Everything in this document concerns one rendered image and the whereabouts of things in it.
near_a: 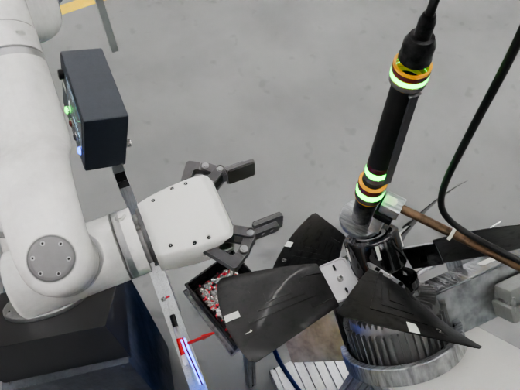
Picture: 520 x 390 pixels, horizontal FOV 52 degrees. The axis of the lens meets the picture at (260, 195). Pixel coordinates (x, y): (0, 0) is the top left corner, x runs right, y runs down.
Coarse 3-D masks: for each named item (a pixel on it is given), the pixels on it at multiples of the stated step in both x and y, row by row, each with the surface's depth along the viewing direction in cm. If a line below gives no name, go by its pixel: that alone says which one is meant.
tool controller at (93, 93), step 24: (72, 72) 134; (96, 72) 136; (72, 96) 132; (96, 96) 131; (120, 96) 133; (96, 120) 126; (120, 120) 129; (96, 144) 133; (120, 144) 136; (96, 168) 140
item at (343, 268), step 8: (328, 264) 114; (336, 264) 114; (344, 264) 114; (328, 272) 113; (336, 272) 113; (344, 272) 113; (352, 272) 113; (328, 280) 112; (336, 280) 112; (344, 280) 112; (352, 280) 112; (336, 288) 111; (344, 288) 111; (352, 288) 111; (336, 296) 110; (344, 296) 110
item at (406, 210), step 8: (408, 208) 80; (408, 216) 80; (416, 216) 79; (424, 216) 79; (424, 224) 80; (432, 224) 79; (440, 224) 78; (440, 232) 79; (448, 232) 78; (456, 232) 78; (456, 240) 78; (464, 240) 77; (472, 240) 77; (480, 248) 77; (488, 248) 76; (488, 256) 77; (496, 256) 76; (512, 264) 75
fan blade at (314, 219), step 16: (304, 224) 144; (320, 224) 137; (288, 240) 145; (304, 240) 138; (320, 240) 132; (336, 240) 127; (288, 256) 140; (304, 256) 134; (320, 256) 129; (336, 256) 125
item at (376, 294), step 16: (368, 272) 99; (368, 288) 92; (384, 288) 94; (400, 288) 99; (352, 304) 85; (368, 304) 86; (384, 304) 87; (400, 304) 89; (416, 304) 94; (368, 320) 81; (384, 320) 81; (400, 320) 83; (416, 320) 84; (432, 320) 87; (432, 336) 80; (448, 336) 82; (464, 336) 86
